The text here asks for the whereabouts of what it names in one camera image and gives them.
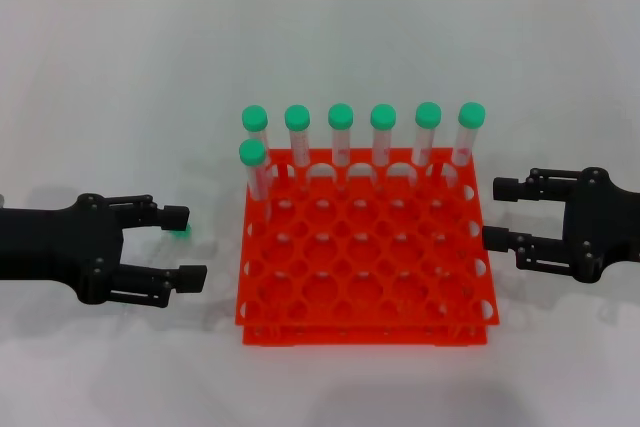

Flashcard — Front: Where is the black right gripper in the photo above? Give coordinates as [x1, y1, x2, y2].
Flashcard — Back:
[482, 166, 640, 284]

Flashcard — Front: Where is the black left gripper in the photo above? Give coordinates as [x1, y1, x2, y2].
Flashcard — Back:
[0, 193, 209, 308]

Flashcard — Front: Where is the orange test tube rack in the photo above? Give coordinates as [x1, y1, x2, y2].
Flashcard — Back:
[234, 146, 501, 348]

